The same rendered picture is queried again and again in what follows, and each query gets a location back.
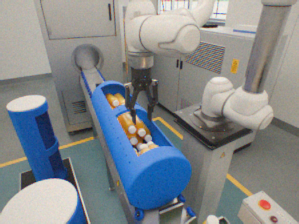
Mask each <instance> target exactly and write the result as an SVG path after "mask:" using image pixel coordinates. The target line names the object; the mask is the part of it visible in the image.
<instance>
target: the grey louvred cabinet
mask: <svg viewBox="0 0 299 224"><path fill-rule="evenodd" d="M200 31H201V34H202V37H201V40H200V44H199V45H198V48H197V49H196V50H195V51H194V52H193V53H192V54H190V55H187V56H185V57H164V56H162V55H158V54H156V53H154V65H153V66H152V80H154V79H155V80H157V81H159V84H158V105H159V106H160V107H162V109H164V110H166V111H167V112H168V113H170V115H172V116H174V112H175V111H179V110H181V109H184V108H186V107H189V106H193V105H195V104H198V103H200V102H202V97H203V94H204V89H205V88H206V85H207V84H208V82H209V81H211V79H213V78H214V77H225V78H226V79H228V80H229V81H230V82H231V83H232V85H233V87H232V88H234V89H235V90H236V89H237V88H239V87H241V86H242V85H243V80H244V76H245V74H246V68H247V66H248V61H249V57H250V54H251V49H252V45H253V42H254V38H255V35H250V34H241V33H233V28H230V27H219V26H218V28H200ZM287 38H288V35H284V34H283V36H282V38H281V42H280V45H279V47H278V50H277V52H276V55H275V59H274V61H273V64H272V68H271V70H270V74H269V76H268V80H267V84H266V85H265V88H264V90H265V92H267V95H269V93H270V89H271V87H272V84H273V81H274V78H275V74H276V72H277V68H278V64H279V62H280V59H281V57H282V53H283V50H284V48H285V44H286V40H287ZM174 117H175V116H174ZM175 118H177V117H175ZM252 130H253V129H252ZM256 131H257V130H253V133H250V134H247V135H246V136H243V137H241V138H239V139H237V140H236V145H235V147H234V152H233V154H235V153H236V152H238V151H241V150H242V149H245V148H246V147H249V146H250V145H251V143H252V141H253V140H254V138H255V134H256Z"/></svg>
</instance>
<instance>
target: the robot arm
mask: <svg viewBox="0 0 299 224"><path fill-rule="evenodd" d="M297 1H298V0H261V2H262V4H263V6H262V11H261V14H260V18H259V22H258V26H257V30H256V35H255V38H254V42H253V45H252V49H251V54H250V57H249V61H248V66H247V68H246V74H245V76H244V80H243V85H242V86H241V87H239V88H237V89H236V90H235V89H234V88H232V87H233V85H232V83H231V82H230V81H229V80H228V79H226V78H225V77H214V78H213V79H211V81H209V82H208V84H207V85H206V88H205V89H204V94H203V97H202V104H200V109H201V111H195V112H194V115H195V116H196V117H197V118H198V119H200V120H201V121H202V122H203V123H204V124H205V125H206V127H207V128H208V129H213V127H216V126H218V125H223V124H227V123H232V122H234V123H235V124H238V125H241V126H242V127H245V128H247V129H253V130H259V129H265V127H267V125H268V124H269V123H270V122H271V120H272V118H273V116H274V114H273V113H274V112H273V110H272V108H271V106H269V105H268V95H267V92H265V90H264V88H265V85H266V84H267V80H268V76H269V74H270V70H271V68H272V64H273V61H274V59H275V55H276V52H277V50H278V47H279V45H280V42H281V38H282V36H283V32H284V28H285V26H286V23H287V21H288V17H289V14H290V10H291V7H292V6H293V5H295V3H297ZM214 4H215V0H198V4H197V5H196V7H195V8H194V9H192V10H190V11H189V9H186V8H185V7H180V8H178V9H174V10H171V11H167V12H163V13H160V15H156V11H155V8H154V5H153V3H152V2H151V1H150V0H134V1H132V2H129V3H128V5H127V10H126V13H125V38H126V43H127V46H128V59H129V66H130V67H131V81H130V83H128V84H126V83H124V84H123V86H124V88H125V107H126V109H130V115H131V117H132V122H133V124H134V125H136V111H135V102H136V100H137V95H139V92H140V91H145V92H146V95H147V98H148V101H149V104H147V118H148V120H149V121H152V113H153V112H154V107H155V104H158V84H159V81H157V80H155V79H154V80H152V66H153V65H154V53H156V54H158V55H162V56H164V57H185V56H187V55H190V54H192V53H193V52H194V51H195V50H196V49H197V48H198V45H199V44H200V40H201V37H202V34H201V31H200V28H201V27H202V26H203V25H205V23H206V22H207V21H208V19H209V18H210V16H211V15H212V11H213V9H214ZM151 84H152V88H153V96H154V100H153V99H152V95H151V93H150V88H149V86H150V85H151ZM131 86H133V95H132V96H131V101H130V88H131Z"/></svg>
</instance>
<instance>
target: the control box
mask: <svg viewBox="0 0 299 224"><path fill-rule="evenodd" d="M261 199H264V200H266V201H268V202H269V203H270V204H271V208H270V209H265V208H263V207H262V206H260V203H259V202H260V200H261ZM280 214H281V215H280ZM270 216H276V217H277V218H278V221H277V223H274V222H272V221H271V220H270ZM282 216H284V217H282ZM238 217H239V218H240V219H241V220H242V222H243V223H244V224H289V223H290V224H299V223H298V222H297V221H295V220H294V219H293V218H292V217H291V216H290V215H289V214H288V213H287V212H285V210H283V208H281V207H280V206H279V205H278V204H277V203H276V202H274V201H273V199H271V198H270V197H269V196H268V195H267V194H265V192H263V191H261V192H258V193H256V194H254V195H253V196H249V197H247V198H245V199H243V201H242V205H241V207H240V210H239V211H238ZM287 221H289V222H287Z"/></svg>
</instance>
